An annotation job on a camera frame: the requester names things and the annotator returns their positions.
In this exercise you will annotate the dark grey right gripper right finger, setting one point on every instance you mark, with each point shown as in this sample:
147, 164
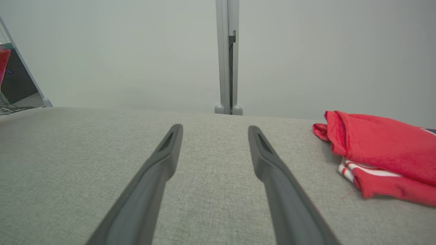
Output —
289, 207

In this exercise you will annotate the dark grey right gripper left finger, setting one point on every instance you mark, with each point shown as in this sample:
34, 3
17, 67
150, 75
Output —
143, 197

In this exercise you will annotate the red shirt with paper tag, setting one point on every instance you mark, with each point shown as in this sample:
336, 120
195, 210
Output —
385, 146

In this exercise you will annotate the red shirt white sleeves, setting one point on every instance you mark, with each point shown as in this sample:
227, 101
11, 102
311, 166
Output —
4, 64

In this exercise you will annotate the black flat panel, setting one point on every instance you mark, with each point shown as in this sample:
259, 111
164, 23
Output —
20, 81

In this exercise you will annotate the grey metal partition post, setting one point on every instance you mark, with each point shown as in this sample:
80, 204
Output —
224, 51

